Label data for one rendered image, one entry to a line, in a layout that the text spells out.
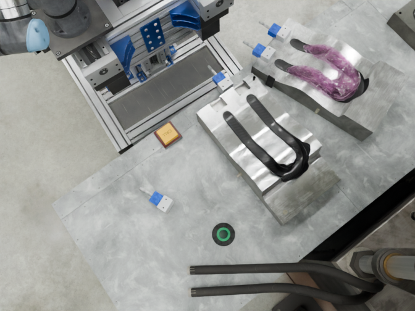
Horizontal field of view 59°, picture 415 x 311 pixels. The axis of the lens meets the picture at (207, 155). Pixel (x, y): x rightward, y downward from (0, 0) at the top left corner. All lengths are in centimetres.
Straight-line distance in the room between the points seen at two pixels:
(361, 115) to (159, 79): 121
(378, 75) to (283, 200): 57
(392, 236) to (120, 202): 98
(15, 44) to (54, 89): 156
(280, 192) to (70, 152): 148
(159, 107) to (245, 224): 101
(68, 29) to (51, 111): 123
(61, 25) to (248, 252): 99
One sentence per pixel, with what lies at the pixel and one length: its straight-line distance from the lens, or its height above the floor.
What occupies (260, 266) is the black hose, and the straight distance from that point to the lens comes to 126.
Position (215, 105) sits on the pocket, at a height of 86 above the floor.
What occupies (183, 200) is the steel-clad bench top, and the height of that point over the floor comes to 80.
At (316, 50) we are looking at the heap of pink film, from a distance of 148.
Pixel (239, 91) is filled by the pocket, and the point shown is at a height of 86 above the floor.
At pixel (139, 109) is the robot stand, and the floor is 21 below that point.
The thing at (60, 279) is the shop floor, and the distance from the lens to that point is 233.
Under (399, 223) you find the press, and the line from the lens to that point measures 149.
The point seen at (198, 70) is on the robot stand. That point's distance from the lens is 218.
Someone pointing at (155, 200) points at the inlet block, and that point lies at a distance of 133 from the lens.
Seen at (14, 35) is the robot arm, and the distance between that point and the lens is 104.
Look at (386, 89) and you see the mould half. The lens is 147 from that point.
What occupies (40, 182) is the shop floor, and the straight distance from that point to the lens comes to 243.
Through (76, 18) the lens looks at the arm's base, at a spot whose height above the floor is 110.
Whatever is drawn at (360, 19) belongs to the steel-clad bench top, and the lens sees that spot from 172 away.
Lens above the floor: 213
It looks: 75 degrees down
